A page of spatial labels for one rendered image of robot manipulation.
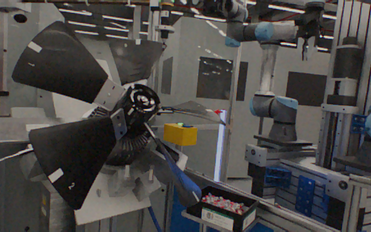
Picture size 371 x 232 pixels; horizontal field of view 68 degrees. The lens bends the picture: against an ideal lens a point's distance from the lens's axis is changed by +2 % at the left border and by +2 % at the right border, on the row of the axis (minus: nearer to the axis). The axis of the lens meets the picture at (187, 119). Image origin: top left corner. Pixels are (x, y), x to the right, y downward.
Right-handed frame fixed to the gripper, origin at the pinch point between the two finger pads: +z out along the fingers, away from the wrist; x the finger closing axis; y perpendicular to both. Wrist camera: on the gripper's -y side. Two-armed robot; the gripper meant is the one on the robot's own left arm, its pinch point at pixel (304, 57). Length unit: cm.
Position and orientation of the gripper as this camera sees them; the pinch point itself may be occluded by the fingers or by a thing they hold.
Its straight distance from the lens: 120.0
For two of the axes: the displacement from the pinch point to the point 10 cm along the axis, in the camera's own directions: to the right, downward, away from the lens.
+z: -0.9, 9.9, 1.1
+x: -6.6, -1.4, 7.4
